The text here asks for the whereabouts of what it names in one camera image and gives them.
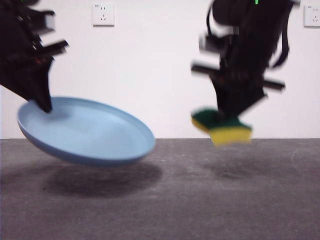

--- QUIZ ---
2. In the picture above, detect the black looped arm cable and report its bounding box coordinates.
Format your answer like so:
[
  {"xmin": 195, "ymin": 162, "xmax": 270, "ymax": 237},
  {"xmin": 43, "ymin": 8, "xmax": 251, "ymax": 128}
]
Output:
[
  {"xmin": 205, "ymin": 2, "xmax": 216, "ymax": 37},
  {"xmin": 268, "ymin": 2, "xmax": 291, "ymax": 70}
]

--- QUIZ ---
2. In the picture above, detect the yellow sponge with green pad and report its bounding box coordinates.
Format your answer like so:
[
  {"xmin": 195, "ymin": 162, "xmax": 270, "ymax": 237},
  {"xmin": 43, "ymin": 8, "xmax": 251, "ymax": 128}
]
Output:
[{"xmin": 191, "ymin": 106, "xmax": 253, "ymax": 148}]

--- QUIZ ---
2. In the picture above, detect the light blue round plate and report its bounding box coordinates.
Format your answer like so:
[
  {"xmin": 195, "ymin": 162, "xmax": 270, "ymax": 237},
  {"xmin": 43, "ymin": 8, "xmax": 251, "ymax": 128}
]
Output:
[{"xmin": 16, "ymin": 96, "xmax": 156, "ymax": 168}]

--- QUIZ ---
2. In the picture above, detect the white wall socket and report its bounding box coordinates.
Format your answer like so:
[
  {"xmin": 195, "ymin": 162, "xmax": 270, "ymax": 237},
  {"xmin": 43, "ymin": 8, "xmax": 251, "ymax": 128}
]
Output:
[
  {"xmin": 303, "ymin": 5, "xmax": 320, "ymax": 28},
  {"xmin": 92, "ymin": 3, "xmax": 115, "ymax": 27}
]

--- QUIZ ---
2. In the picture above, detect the pale grey left wrist camera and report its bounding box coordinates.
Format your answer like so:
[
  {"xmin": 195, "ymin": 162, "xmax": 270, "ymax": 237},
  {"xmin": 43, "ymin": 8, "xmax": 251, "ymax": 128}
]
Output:
[{"xmin": 34, "ymin": 10, "xmax": 56, "ymax": 33}]

